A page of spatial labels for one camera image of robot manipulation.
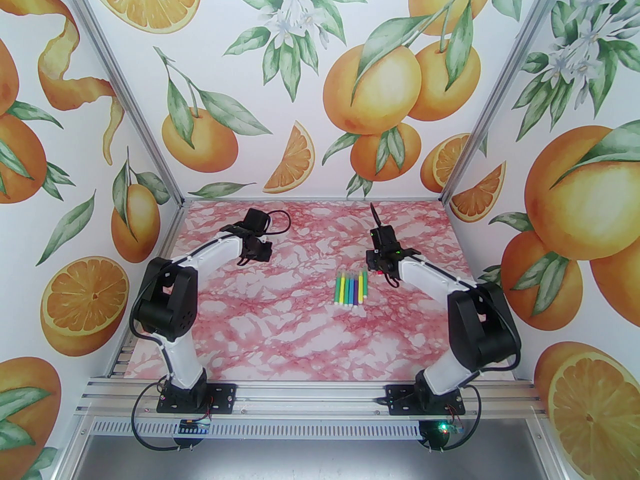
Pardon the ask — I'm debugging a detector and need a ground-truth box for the pink marble pattern mat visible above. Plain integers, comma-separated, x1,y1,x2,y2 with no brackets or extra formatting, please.
124,199,518,382

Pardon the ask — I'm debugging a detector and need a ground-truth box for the perforated metal strip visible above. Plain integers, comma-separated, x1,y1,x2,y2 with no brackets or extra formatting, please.
89,419,527,440

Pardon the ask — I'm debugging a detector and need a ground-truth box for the blue circuit board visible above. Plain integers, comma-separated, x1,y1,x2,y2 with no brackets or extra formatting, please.
179,418,212,437

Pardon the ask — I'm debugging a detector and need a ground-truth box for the aluminium back rail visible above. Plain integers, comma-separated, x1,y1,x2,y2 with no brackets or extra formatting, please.
180,195,446,204

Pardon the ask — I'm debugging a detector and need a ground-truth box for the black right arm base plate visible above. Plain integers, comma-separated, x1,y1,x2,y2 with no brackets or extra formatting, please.
387,385,467,416

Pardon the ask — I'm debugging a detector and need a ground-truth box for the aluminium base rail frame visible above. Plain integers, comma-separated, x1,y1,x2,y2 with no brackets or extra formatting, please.
75,375,549,421

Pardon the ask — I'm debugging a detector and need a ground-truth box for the aluminium corner post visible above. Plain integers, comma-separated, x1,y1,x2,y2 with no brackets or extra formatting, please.
440,0,576,206
60,0,185,208

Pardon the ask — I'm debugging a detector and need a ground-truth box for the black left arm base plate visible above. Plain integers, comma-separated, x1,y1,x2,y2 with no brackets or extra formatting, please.
156,383,237,415

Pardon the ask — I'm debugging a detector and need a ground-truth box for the black right base cable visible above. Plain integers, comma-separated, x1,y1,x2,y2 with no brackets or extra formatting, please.
419,387,482,454

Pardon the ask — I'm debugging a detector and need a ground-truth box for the black base cable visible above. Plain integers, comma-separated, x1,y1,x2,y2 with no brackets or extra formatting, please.
419,387,482,454
130,384,212,453

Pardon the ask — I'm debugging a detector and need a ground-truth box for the black left base cable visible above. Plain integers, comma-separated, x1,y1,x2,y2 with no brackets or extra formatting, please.
130,384,212,453

